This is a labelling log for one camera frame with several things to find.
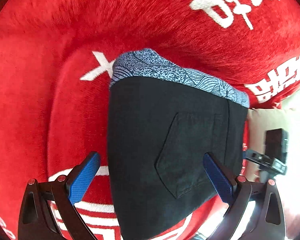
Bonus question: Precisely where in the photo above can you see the black pants with patterned waistband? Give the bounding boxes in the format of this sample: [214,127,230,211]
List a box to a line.
[107,49,250,239]

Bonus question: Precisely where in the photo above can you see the red blanket with white characters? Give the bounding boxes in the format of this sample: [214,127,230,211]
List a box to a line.
[0,0,300,239]

